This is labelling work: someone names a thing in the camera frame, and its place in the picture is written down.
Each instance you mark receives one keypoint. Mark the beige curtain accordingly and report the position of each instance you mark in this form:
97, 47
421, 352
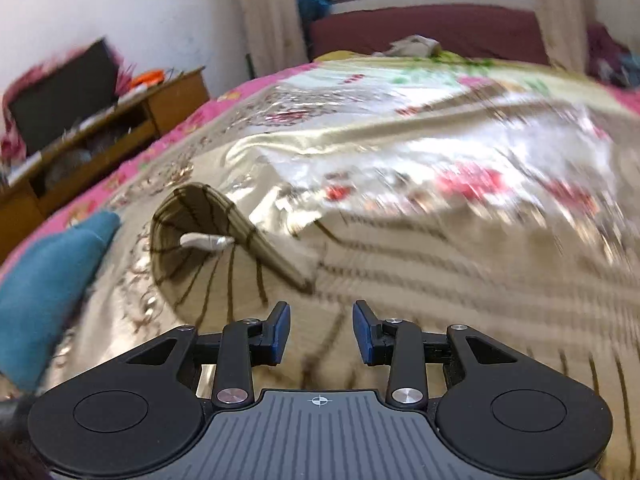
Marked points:
274, 35
564, 30

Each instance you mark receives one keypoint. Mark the pile of clothes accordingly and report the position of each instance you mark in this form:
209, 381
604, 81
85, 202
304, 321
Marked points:
609, 61

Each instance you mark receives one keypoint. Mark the dark red headboard cushion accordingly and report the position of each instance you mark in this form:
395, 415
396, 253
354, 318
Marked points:
466, 29

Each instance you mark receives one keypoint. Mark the beige striped ribbed sweater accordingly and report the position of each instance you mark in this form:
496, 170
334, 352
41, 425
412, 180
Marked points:
543, 293

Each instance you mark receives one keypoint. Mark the wooden side cabinet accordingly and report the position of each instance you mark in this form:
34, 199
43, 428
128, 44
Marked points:
71, 165

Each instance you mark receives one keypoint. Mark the floral satin bedspread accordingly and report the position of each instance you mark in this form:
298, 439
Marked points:
127, 393

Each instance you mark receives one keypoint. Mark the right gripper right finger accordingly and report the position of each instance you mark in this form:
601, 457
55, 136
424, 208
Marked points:
397, 344

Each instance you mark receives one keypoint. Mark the orange object on cabinet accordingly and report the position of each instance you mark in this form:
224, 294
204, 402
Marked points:
148, 79

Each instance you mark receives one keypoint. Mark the teal folded garment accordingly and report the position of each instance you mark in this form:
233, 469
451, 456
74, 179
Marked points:
41, 291

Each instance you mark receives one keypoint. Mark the crumpled beige cloth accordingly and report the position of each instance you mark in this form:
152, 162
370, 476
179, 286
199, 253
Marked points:
414, 46

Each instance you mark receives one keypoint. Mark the right beige curtain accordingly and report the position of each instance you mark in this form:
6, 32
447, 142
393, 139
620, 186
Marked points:
564, 30

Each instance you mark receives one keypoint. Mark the black television screen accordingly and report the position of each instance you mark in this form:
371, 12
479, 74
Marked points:
78, 89

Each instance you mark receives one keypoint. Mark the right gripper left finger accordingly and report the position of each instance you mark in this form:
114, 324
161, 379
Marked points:
244, 345

